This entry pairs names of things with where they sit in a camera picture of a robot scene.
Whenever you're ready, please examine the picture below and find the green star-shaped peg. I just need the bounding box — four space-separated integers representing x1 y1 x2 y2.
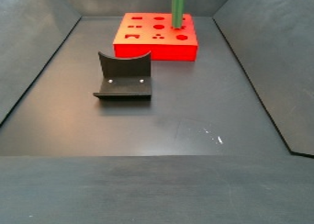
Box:
172 0 184 28

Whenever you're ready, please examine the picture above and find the black curved holder bracket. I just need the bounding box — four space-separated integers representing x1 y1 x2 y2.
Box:
94 52 152 99

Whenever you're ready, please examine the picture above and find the red shape-sorter block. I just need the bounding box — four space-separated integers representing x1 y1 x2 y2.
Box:
112 13 199 62

